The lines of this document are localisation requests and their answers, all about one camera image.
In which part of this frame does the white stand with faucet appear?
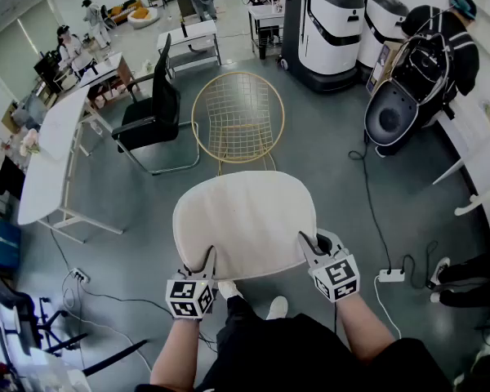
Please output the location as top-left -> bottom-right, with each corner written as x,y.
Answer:
247,0 -> 287,60

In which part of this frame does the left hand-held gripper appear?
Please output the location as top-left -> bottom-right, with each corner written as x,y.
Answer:
165,246 -> 218,322

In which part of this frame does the yellow sofa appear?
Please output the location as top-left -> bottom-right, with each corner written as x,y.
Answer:
107,0 -> 145,26

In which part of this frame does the person's black clothing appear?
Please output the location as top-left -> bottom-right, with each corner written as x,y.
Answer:
133,295 -> 454,392

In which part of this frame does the white counter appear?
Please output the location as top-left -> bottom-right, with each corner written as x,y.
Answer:
432,91 -> 490,248

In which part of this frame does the white desk with wooden side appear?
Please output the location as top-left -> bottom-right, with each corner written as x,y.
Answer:
79,51 -> 139,102

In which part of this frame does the person's white shoe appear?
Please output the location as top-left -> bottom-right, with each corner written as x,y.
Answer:
218,280 -> 245,301
265,295 -> 290,321

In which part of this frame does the person's right white shoe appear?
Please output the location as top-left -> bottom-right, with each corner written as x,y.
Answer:
265,295 -> 290,321

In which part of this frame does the black tripod stand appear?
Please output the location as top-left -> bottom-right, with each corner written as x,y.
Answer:
0,259 -> 149,378

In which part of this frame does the white cloth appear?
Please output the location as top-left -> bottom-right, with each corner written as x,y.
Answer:
171,170 -> 319,281

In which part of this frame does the black shell with round grille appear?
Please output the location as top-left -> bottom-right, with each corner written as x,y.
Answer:
363,78 -> 420,158

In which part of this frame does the person's left white shoe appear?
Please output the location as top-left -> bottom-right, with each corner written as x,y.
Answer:
218,280 -> 245,301

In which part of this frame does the white cable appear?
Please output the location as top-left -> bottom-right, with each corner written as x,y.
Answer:
373,274 -> 403,341

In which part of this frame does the person's left forearm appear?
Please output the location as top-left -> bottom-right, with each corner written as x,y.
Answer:
149,316 -> 201,392

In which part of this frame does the black office chair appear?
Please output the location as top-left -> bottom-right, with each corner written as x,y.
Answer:
111,33 -> 201,176

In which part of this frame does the wire laundry basket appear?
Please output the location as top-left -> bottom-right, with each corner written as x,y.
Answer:
190,70 -> 286,177

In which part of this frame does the pale flower bunch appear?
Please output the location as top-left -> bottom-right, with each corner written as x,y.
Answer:
19,127 -> 42,158

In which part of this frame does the person's right forearm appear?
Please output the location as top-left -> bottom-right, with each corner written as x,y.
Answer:
333,291 -> 396,366

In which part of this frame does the black cable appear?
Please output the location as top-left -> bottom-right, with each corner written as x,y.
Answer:
348,149 -> 394,272

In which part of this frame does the white rectangular table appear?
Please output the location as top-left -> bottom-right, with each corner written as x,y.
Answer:
157,20 -> 222,74

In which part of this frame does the cardboard box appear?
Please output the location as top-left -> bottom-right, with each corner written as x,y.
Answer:
366,41 -> 403,96

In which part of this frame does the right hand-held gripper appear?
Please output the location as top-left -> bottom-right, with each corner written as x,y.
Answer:
296,229 -> 361,304

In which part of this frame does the white and black delivery robot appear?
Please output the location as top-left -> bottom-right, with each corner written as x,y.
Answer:
279,0 -> 367,94
346,0 -> 410,83

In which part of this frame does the white oval table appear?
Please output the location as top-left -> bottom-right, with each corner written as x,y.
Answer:
17,84 -> 126,244

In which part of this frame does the blue box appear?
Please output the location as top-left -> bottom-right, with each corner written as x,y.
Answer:
0,208 -> 22,261

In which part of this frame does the white power strip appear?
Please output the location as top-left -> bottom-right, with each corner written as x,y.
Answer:
69,266 -> 91,284
378,268 -> 406,283

